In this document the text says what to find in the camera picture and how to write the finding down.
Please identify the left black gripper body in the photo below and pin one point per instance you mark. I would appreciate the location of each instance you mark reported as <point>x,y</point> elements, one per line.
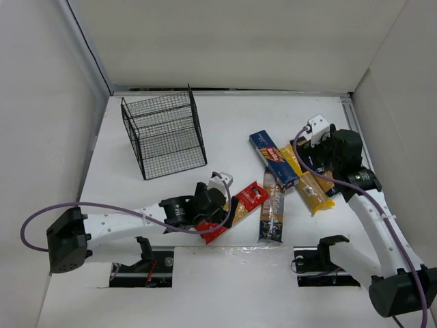
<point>224,208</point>

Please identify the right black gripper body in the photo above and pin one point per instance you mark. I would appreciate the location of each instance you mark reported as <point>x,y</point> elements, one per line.
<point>319,154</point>

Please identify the red spaghetti bag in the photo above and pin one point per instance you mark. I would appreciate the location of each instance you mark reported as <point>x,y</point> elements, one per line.
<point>242,204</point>

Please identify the dark label spaghetti bag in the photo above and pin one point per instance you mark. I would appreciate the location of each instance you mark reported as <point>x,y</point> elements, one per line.
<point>324,174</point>

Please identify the blue patterned spaghetti bag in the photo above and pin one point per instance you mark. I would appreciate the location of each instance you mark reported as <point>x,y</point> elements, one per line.
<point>271,213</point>

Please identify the yellow spaghetti bag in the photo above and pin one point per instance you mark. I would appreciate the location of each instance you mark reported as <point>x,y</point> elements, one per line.
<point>308,188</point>

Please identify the blue Barilla spaghetti box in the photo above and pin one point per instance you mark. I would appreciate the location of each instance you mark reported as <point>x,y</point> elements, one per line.
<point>273,159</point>

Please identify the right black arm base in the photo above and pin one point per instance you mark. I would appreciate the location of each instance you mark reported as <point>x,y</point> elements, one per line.
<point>315,269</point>

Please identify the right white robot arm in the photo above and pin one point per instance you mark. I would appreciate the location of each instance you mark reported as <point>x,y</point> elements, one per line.
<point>398,282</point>

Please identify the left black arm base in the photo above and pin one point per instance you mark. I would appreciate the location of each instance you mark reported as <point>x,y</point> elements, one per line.
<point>154,268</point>

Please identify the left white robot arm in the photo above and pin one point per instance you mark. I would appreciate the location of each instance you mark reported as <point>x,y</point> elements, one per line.
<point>121,236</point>

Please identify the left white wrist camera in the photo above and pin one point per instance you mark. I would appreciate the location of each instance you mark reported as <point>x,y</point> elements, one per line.
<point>221,181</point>

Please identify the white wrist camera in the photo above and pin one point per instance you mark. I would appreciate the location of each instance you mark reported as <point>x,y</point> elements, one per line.
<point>221,181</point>
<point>319,130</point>

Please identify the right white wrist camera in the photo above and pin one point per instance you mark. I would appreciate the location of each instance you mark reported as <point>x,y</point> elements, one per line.
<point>319,130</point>

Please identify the black wire mesh shelf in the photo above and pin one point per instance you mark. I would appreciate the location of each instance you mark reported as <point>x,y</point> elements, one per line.
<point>165,134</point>

